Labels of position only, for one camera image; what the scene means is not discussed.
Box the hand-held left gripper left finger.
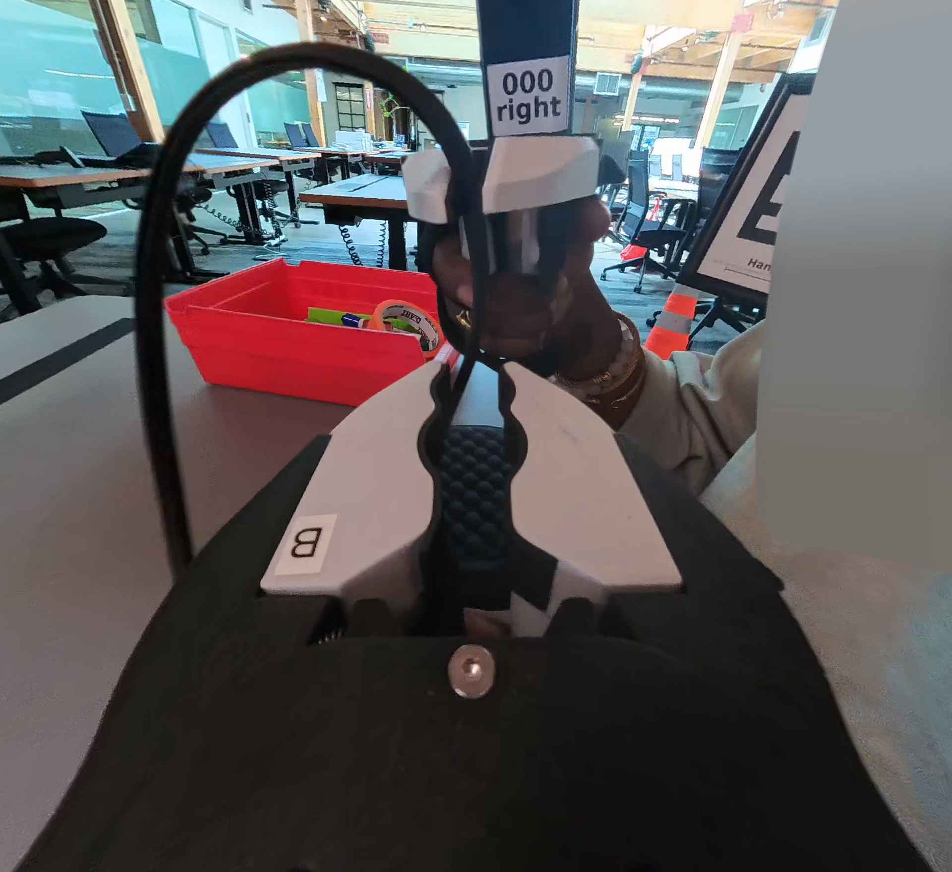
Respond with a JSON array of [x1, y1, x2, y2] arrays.
[[260, 360, 455, 603]]

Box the black office chair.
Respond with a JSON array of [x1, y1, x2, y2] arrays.
[[601, 149, 708, 294], [80, 110, 166, 161], [0, 188, 110, 315]]

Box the orange traffic cone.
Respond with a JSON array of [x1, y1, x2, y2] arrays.
[[643, 288, 702, 361]]

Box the printed tape roll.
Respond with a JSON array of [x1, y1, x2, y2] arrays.
[[369, 299, 446, 354]]

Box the black textured handle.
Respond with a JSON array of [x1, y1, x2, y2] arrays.
[[435, 366, 516, 609]]

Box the gold bracelets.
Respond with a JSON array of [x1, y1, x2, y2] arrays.
[[554, 310, 650, 428]]

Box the person's right hand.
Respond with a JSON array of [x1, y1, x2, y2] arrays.
[[430, 195, 622, 376]]

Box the red plastic bin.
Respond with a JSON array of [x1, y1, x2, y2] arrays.
[[164, 258, 456, 408]]

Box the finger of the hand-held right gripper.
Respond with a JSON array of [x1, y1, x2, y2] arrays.
[[402, 149, 478, 260], [482, 134, 603, 273]]

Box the black framed sign board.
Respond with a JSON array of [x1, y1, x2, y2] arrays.
[[675, 72, 817, 305]]

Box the wooden office desk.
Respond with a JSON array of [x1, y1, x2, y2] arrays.
[[299, 173, 441, 272], [182, 145, 322, 250], [0, 160, 153, 315]]

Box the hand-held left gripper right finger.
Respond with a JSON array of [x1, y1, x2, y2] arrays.
[[506, 360, 683, 610]]

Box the person's right forearm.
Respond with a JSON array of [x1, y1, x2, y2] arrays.
[[617, 322, 767, 497]]

